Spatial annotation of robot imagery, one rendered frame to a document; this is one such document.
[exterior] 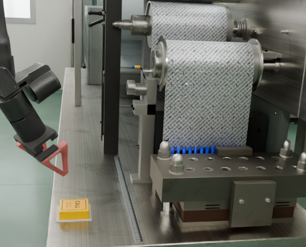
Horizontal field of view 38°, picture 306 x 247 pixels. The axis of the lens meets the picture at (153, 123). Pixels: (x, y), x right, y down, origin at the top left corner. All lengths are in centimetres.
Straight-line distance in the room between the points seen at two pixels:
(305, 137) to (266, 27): 37
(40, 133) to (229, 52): 54
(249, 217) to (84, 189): 46
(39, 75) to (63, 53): 578
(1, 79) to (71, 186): 48
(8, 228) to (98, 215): 190
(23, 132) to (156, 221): 38
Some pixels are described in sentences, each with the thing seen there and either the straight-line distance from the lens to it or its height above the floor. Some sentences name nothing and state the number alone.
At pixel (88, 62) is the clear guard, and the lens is 215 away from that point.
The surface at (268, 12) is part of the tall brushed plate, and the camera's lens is 136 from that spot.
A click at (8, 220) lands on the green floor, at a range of 306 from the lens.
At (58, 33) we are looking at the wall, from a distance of 667.
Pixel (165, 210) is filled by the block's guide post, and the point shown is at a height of 91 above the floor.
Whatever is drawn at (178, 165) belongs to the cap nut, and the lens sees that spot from 101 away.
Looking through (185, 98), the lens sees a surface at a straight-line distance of 115.
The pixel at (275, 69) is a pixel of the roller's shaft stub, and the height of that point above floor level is 124.
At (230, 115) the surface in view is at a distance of 120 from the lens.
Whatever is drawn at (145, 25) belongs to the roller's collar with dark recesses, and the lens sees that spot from 139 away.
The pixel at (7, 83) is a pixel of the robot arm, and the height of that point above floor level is 125.
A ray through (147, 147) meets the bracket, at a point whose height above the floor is 101.
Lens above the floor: 141
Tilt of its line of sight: 16 degrees down
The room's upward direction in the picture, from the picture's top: 3 degrees clockwise
